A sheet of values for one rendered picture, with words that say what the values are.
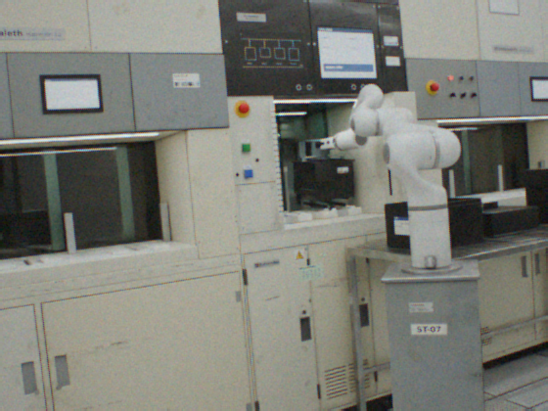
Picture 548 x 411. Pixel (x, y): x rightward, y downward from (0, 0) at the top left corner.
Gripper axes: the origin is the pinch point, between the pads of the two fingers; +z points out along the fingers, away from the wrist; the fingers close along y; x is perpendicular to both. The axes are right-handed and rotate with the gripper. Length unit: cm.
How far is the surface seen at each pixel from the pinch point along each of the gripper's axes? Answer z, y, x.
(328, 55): -33, -14, 35
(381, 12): -33, 16, 55
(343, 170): -8.9, 5.1, -13.2
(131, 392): -32, -108, -85
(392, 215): -55, -5, -33
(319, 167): -9.0, -8.2, -11.0
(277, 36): -33, -37, 42
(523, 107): -34, 103, 12
